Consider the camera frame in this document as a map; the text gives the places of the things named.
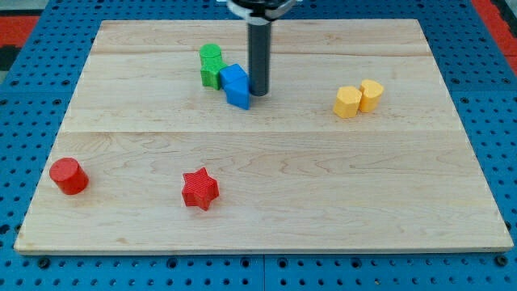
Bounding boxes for black white robot flange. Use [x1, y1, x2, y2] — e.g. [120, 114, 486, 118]
[226, 0, 298, 21]

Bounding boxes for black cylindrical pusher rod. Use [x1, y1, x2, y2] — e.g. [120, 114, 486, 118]
[247, 23, 271, 96]

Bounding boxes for blue triangle block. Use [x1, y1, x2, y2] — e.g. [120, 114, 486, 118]
[223, 77, 250, 110]

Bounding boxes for blue cube block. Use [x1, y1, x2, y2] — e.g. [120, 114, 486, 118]
[219, 64, 248, 87]

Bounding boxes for green cylinder block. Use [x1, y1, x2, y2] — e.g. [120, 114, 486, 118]
[199, 43, 222, 65]

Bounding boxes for green star block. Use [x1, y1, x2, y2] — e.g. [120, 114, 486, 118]
[200, 61, 227, 91]

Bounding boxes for yellow hexagon block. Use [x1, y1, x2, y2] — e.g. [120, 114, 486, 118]
[333, 86, 362, 118]

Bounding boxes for yellow heart block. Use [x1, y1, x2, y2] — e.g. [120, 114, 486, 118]
[359, 79, 385, 113]

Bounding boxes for light wooden board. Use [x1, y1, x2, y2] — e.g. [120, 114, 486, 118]
[15, 19, 513, 255]

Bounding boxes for red star block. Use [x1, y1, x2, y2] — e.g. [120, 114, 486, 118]
[182, 167, 219, 211]

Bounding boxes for red cylinder block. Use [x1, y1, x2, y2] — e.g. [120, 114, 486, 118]
[49, 158, 89, 195]

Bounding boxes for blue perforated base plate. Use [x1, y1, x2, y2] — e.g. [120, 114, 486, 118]
[1, 0, 516, 290]

